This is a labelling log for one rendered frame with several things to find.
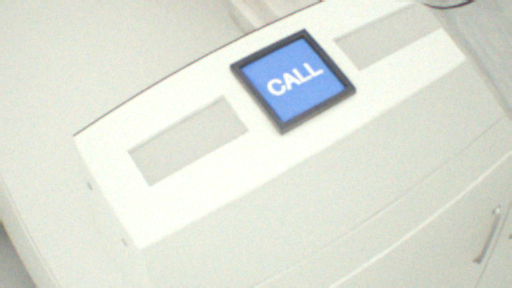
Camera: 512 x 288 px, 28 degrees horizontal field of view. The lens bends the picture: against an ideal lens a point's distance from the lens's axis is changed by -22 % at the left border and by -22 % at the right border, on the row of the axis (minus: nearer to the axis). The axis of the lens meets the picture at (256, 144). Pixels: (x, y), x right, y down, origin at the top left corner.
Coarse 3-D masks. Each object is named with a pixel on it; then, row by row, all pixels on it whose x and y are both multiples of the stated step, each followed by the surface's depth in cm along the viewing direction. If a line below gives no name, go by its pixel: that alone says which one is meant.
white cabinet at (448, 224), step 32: (480, 160) 97; (0, 192) 110; (416, 192) 91; (448, 192) 97; (480, 192) 104; (384, 224) 92; (416, 224) 97; (448, 224) 104; (480, 224) 112; (32, 256) 107; (320, 256) 89; (352, 256) 93; (384, 256) 98; (416, 256) 104; (448, 256) 113; (480, 256) 120
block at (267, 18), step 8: (248, 0) 91; (256, 0) 89; (264, 0) 88; (272, 0) 88; (280, 0) 88; (288, 0) 88; (296, 0) 88; (304, 0) 88; (312, 0) 88; (256, 8) 90; (264, 8) 89; (272, 8) 88; (280, 8) 88; (288, 8) 88; (296, 8) 88; (264, 16) 90; (272, 16) 88; (280, 16) 87
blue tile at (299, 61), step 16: (288, 48) 79; (304, 48) 79; (256, 64) 78; (272, 64) 78; (288, 64) 78; (304, 64) 78; (320, 64) 78; (256, 80) 77; (272, 80) 77; (288, 80) 77; (304, 80) 77; (320, 80) 77; (336, 80) 77; (272, 96) 77; (288, 96) 77; (304, 96) 77; (320, 96) 77; (288, 112) 76
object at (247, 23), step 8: (232, 0) 92; (240, 0) 92; (232, 8) 92; (240, 8) 91; (248, 8) 91; (232, 16) 93; (240, 16) 92; (248, 16) 91; (256, 16) 91; (240, 24) 93; (248, 24) 91; (256, 24) 90; (264, 24) 90; (248, 32) 92
